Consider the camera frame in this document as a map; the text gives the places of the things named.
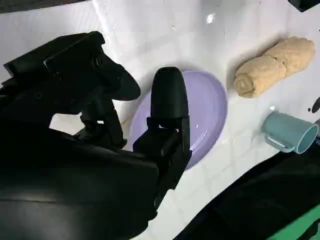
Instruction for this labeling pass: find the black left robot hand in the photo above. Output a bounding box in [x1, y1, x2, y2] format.
[287, 0, 320, 13]

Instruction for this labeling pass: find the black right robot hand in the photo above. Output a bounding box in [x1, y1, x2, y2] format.
[0, 31, 193, 240]

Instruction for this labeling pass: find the pale green mug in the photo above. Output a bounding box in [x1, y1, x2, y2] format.
[260, 111, 320, 155]

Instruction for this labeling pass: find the lilac plate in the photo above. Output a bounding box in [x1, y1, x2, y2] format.
[131, 70, 229, 172]

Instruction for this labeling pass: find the black cloth behind table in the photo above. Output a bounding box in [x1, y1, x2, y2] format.
[173, 152, 320, 240]

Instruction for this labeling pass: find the green cloth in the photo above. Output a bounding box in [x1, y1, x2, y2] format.
[272, 206, 320, 240]

